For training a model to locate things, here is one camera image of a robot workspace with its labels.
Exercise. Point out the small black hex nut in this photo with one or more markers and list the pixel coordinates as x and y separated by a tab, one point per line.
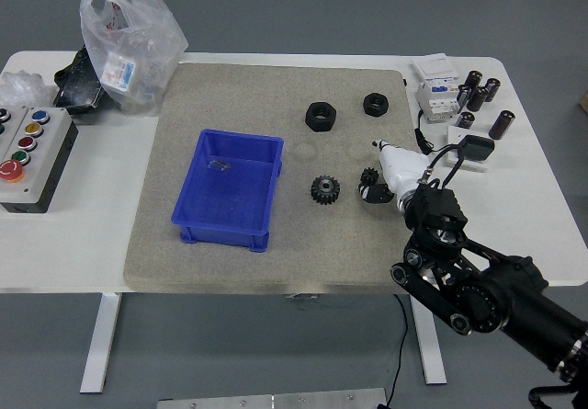
369	108

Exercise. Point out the silver metal plate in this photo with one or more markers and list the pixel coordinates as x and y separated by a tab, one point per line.
275	401

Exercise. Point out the crumpled clear plastic wrap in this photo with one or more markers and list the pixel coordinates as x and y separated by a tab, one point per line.
23	85

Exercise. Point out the large black gear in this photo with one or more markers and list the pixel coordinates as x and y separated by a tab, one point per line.
319	195

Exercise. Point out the small clear plastic piece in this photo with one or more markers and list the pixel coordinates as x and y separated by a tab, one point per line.
219	165

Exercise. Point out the large black hex nut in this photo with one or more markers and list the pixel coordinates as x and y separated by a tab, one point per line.
312	121

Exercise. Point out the white table leg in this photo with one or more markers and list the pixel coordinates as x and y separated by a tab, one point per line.
434	358
101	335

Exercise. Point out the brown cardboard piece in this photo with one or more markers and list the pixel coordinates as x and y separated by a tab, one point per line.
583	101

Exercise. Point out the black cylindrical capacitor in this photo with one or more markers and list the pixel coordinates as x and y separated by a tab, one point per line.
500	125
466	121
463	97
474	79
477	100
491	91

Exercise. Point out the blue plastic box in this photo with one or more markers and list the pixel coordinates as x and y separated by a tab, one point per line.
220	207

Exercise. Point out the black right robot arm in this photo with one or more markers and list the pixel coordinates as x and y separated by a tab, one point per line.
496	298

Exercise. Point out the clear plastic bag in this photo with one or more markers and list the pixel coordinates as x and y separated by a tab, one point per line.
138	50

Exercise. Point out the white flat plate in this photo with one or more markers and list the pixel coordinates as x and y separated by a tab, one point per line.
468	165

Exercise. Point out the white circuit breaker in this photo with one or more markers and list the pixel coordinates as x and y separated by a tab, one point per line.
436	103

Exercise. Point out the grey five-button control box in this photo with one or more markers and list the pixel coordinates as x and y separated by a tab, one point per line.
43	165

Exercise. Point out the black power adapter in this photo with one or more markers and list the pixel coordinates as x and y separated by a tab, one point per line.
480	149

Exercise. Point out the grey-brown mat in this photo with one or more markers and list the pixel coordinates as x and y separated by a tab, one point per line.
275	87

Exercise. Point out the white carton with blue label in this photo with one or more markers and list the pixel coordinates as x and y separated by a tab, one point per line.
434	66

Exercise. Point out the black rectangular device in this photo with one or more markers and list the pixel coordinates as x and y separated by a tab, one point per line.
75	92

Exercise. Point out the small black gear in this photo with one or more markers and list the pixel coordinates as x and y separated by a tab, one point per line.
367	175

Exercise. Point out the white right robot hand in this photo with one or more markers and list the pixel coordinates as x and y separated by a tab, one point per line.
404	165

